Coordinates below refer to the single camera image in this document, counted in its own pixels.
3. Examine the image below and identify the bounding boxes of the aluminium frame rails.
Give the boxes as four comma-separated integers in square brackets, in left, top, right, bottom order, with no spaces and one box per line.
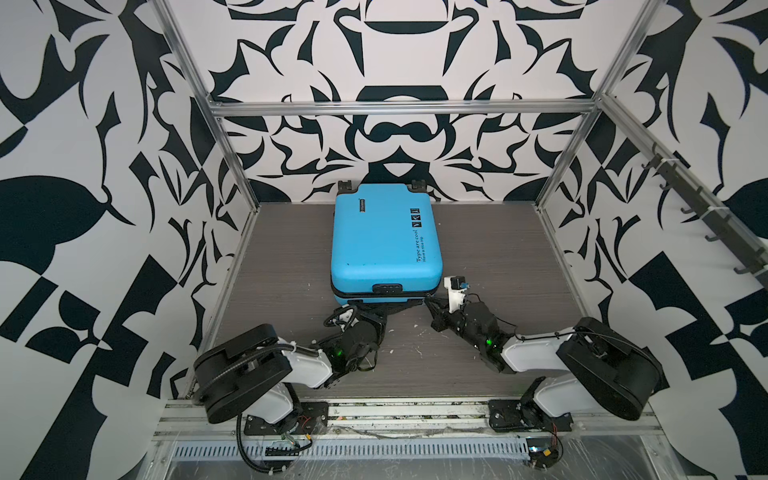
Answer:
[146,0,768,385]

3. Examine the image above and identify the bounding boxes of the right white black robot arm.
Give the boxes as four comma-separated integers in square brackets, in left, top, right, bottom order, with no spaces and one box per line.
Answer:
[425,297,665,430]

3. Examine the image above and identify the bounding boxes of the white slotted cable duct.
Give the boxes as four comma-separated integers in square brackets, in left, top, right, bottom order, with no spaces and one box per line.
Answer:
[173,437,532,462]

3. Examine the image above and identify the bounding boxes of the black wall hook rack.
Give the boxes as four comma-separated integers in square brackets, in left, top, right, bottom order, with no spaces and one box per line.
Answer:
[643,143,767,289]

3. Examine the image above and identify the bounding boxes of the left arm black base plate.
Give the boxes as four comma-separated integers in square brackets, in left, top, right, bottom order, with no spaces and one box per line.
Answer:
[243,402,329,436]

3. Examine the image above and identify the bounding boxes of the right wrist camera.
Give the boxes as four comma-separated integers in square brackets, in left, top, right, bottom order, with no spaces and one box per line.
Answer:
[443,276,469,313]

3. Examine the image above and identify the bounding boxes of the blue hard-shell suitcase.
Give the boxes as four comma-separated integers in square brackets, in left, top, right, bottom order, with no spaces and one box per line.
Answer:
[330,181,444,305]

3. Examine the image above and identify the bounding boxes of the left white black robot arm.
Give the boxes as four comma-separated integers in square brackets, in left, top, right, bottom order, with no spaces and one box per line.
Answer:
[191,303,387,475]

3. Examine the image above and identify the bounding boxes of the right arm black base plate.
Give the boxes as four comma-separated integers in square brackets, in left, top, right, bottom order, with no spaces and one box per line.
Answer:
[488,399,573,433]

